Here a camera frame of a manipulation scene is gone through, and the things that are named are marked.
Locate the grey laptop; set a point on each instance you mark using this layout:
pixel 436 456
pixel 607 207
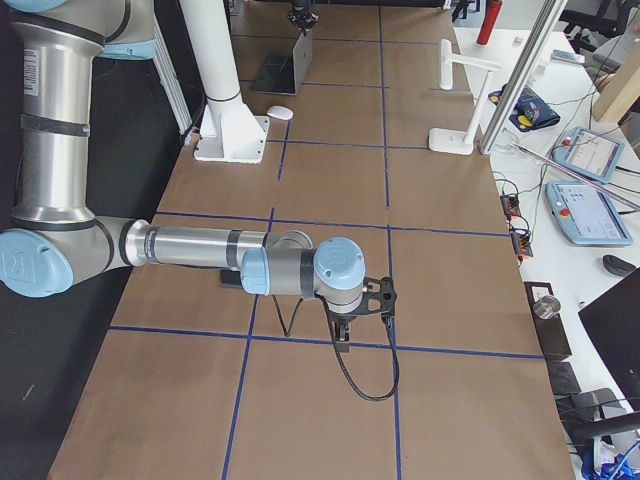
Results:
pixel 284 74

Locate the navy space pattern pouch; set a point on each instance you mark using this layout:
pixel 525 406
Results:
pixel 532 113

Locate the black computer mouse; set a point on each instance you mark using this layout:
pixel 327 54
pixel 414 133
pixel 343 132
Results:
pixel 616 266

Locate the black usb hub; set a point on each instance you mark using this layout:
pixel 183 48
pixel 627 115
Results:
pixel 521 241
pixel 511 205

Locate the white wireless mouse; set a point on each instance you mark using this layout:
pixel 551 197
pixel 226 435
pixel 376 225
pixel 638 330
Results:
pixel 280 113

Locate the far blue teach pendant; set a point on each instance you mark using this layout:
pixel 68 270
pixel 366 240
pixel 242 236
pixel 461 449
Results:
pixel 588 153

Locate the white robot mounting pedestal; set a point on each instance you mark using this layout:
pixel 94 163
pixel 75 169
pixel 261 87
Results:
pixel 229 131

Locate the aluminium frame post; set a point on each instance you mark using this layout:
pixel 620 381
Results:
pixel 524 67

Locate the blue teach pendant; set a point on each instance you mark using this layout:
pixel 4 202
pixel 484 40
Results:
pixel 585 216
pixel 588 153

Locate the white desk lamp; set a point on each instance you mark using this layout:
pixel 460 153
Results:
pixel 455 123

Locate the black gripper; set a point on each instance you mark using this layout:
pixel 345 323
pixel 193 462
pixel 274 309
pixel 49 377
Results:
pixel 341 315
pixel 300 16

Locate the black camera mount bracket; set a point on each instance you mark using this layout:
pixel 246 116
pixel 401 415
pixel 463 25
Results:
pixel 378 297

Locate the near blue teach pendant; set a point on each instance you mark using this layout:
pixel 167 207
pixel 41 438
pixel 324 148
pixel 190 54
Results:
pixel 585 216

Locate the red cylinder bottle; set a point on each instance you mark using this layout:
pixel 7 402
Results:
pixel 492 11

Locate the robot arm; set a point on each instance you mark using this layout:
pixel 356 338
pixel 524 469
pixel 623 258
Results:
pixel 301 5
pixel 134 170

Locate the metal cup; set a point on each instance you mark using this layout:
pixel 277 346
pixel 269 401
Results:
pixel 546 307

